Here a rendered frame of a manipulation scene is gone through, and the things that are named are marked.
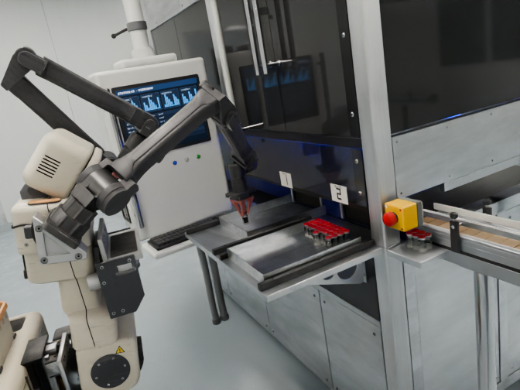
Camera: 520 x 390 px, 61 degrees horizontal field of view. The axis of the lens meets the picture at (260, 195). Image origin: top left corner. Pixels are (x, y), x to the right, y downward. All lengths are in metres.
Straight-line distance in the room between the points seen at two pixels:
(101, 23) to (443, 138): 5.70
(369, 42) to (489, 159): 0.63
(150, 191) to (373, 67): 1.17
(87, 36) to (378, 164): 5.68
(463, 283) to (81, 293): 1.23
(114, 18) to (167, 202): 4.88
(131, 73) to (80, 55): 4.60
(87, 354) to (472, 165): 1.29
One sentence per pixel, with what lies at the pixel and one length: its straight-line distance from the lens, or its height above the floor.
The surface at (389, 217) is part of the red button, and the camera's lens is 1.25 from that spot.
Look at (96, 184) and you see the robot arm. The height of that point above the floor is 1.26.
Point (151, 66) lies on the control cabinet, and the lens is 2.03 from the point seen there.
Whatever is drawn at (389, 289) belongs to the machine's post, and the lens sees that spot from 1.43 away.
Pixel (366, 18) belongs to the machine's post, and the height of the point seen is 1.53.
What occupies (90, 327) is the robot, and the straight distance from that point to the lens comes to 1.31.
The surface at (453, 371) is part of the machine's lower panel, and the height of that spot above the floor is 0.31.
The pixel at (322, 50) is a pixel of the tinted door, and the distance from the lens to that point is 1.41.
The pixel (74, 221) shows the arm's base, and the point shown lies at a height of 1.20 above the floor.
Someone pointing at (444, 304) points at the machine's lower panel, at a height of 0.59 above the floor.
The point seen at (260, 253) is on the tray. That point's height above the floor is 0.88.
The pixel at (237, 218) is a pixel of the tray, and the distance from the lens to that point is 1.81.
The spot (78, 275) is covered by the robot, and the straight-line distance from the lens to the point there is 1.28.
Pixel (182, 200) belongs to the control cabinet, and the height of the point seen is 0.93.
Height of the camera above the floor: 1.45
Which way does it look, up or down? 16 degrees down
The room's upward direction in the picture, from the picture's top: 10 degrees counter-clockwise
